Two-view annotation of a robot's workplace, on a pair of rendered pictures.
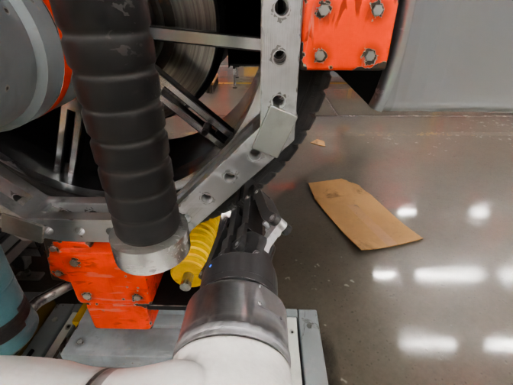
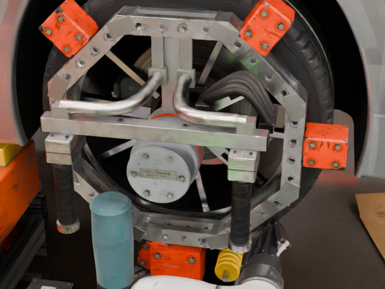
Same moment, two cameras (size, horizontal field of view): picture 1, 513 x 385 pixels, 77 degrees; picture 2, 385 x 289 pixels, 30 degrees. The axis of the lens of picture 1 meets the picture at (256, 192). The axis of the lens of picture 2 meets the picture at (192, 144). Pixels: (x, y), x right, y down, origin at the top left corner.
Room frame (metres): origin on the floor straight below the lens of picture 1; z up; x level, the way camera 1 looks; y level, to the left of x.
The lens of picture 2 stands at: (-0.96, -0.02, 1.57)
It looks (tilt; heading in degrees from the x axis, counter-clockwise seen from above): 29 degrees down; 9
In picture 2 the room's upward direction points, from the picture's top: straight up
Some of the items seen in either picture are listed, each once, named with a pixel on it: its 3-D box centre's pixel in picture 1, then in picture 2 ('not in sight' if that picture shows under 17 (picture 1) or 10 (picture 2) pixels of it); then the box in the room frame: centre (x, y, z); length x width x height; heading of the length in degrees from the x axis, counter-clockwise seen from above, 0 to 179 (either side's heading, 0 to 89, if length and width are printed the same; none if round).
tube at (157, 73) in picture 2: not in sight; (111, 75); (0.27, 0.33, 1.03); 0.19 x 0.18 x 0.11; 178
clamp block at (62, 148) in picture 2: not in sight; (66, 140); (0.19, 0.40, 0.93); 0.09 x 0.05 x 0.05; 178
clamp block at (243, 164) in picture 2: not in sight; (244, 157); (0.18, 0.06, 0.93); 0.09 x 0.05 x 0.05; 178
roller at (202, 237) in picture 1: (202, 228); (234, 241); (0.48, 0.10, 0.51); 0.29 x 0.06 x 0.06; 178
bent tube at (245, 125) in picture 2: not in sight; (213, 83); (0.26, 0.13, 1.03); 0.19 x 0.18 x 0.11; 178
